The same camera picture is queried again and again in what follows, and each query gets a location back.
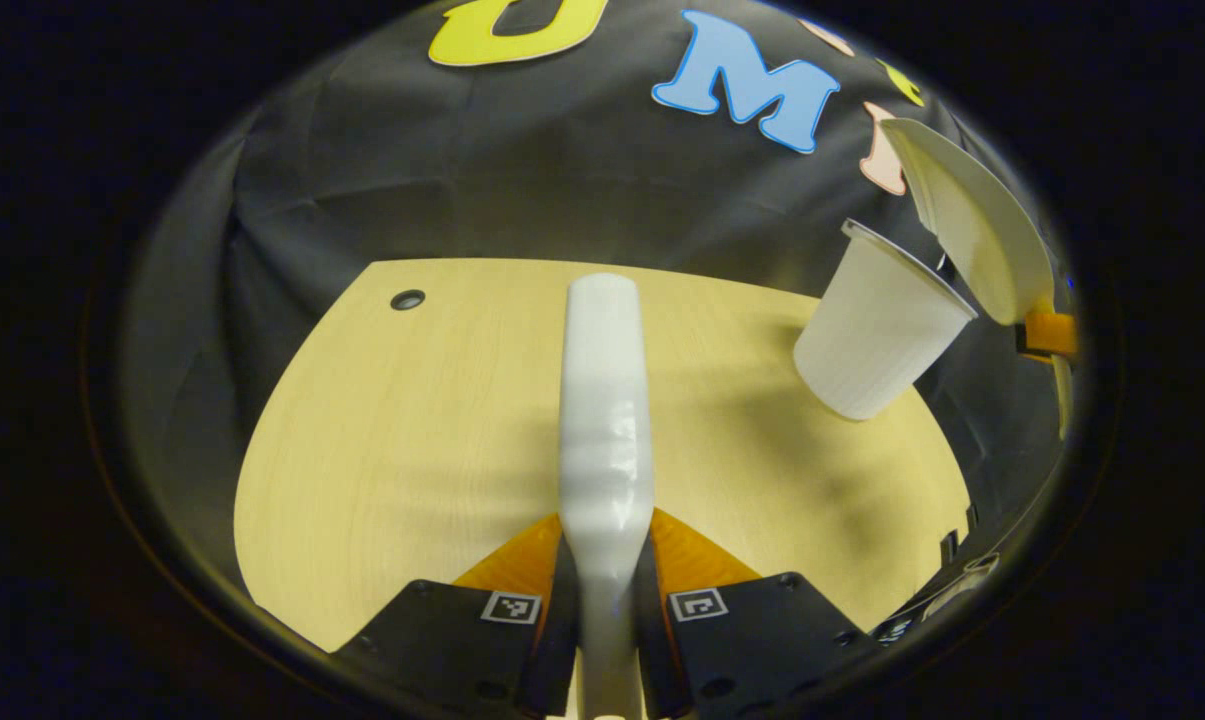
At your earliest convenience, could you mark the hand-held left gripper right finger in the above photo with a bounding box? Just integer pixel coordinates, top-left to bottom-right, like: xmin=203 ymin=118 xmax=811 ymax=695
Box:
xmin=634 ymin=507 xmax=878 ymax=719

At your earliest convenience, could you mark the white dustpan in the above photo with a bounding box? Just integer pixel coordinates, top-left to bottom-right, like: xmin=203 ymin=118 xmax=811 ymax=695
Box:
xmin=880 ymin=117 xmax=1055 ymax=326

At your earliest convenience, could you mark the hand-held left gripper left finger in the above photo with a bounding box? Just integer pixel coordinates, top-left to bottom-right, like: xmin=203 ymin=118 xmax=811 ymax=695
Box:
xmin=337 ymin=512 xmax=578 ymax=719

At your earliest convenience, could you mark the white ribbed garbage bin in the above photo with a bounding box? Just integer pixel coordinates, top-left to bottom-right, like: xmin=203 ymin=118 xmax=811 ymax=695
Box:
xmin=793 ymin=219 xmax=978 ymax=421

